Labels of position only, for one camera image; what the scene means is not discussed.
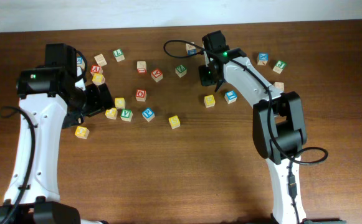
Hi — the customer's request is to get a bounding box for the yellow O block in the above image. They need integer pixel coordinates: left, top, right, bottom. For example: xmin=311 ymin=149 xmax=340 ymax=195
xmin=75 ymin=126 xmax=90 ymax=139

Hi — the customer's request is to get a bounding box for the yellow block lower right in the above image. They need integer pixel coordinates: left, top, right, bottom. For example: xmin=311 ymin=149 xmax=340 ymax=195
xmin=204 ymin=95 xmax=216 ymax=108

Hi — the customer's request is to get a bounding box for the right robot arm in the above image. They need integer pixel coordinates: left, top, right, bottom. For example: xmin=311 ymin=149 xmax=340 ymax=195
xmin=199 ymin=30 xmax=307 ymax=223

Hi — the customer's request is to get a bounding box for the green J block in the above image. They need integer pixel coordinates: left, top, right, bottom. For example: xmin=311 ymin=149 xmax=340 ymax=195
xmin=272 ymin=60 xmax=287 ymax=74

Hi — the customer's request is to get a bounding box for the blue E block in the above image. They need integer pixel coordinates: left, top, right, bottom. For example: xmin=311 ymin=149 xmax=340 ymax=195
xmin=224 ymin=90 xmax=237 ymax=104

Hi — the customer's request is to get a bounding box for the red Q block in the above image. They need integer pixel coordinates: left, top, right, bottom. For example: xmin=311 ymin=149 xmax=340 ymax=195
xmin=135 ymin=89 xmax=147 ymax=101

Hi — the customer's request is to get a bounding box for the green L block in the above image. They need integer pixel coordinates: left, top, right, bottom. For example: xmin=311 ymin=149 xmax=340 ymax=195
xmin=113 ymin=49 xmax=125 ymax=62

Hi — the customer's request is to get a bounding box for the red a block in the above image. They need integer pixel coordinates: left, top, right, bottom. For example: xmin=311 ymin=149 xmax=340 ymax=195
xmin=151 ymin=68 xmax=163 ymax=82
xmin=90 ymin=65 xmax=103 ymax=76

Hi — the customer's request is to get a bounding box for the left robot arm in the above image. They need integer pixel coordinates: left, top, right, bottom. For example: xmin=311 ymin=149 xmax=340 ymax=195
xmin=0 ymin=44 xmax=115 ymax=223

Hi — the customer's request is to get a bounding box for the blue X block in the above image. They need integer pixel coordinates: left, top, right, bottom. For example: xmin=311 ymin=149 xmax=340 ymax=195
xmin=257 ymin=52 xmax=269 ymax=65

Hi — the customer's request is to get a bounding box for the wooden block red edge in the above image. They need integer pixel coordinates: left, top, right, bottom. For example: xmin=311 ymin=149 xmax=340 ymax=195
xmin=136 ymin=61 xmax=147 ymax=73

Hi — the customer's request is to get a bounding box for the wooden block green edge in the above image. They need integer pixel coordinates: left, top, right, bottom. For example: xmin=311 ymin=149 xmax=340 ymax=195
xmin=274 ymin=82 xmax=285 ymax=91

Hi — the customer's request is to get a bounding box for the plain wooden block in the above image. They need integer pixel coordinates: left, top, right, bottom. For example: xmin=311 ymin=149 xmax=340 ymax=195
xmin=94 ymin=54 xmax=107 ymax=67

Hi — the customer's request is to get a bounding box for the yellow block upper left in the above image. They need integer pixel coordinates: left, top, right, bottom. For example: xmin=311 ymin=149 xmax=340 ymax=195
xmin=92 ymin=73 xmax=105 ymax=86

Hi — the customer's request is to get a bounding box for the green V block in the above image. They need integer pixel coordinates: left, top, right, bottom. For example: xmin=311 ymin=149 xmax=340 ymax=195
xmin=120 ymin=109 xmax=133 ymax=122

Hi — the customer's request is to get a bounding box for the blue P block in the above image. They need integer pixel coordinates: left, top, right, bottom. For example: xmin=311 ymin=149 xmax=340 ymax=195
xmin=142 ymin=108 xmax=155 ymax=122

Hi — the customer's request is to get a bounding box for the wooden block blue edge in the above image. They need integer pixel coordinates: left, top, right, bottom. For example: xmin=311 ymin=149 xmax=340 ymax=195
xmin=186 ymin=42 xmax=196 ymax=55

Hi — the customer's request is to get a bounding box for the yellow S block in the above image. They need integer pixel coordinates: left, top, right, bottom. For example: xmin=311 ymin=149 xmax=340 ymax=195
xmin=168 ymin=115 xmax=181 ymax=129

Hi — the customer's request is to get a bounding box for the yellow C block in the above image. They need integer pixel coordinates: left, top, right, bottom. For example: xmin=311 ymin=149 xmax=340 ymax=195
xmin=115 ymin=98 xmax=126 ymax=110

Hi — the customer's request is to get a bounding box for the green Z block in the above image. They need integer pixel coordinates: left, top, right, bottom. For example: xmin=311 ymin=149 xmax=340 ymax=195
xmin=175 ymin=65 xmax=187 ymax=78

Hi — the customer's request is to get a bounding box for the red A block left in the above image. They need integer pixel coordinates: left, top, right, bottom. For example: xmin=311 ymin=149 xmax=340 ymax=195
xmin=90 ymin=65 xmax=103 ymax=76

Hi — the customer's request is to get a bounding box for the yellow block by V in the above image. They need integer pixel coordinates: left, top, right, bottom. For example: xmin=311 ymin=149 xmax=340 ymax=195
xmin=105 ymin=108 xmax=118 ymax=119

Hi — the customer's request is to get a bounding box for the blue S block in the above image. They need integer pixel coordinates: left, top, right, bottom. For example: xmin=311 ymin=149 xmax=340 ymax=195
xmin=77 ymin=57 xmax=83 ymax=66

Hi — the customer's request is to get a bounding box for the red A block centre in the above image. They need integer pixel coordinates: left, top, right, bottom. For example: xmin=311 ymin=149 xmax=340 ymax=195
xmin=151 ymin=68 xmax=163 ymax=82

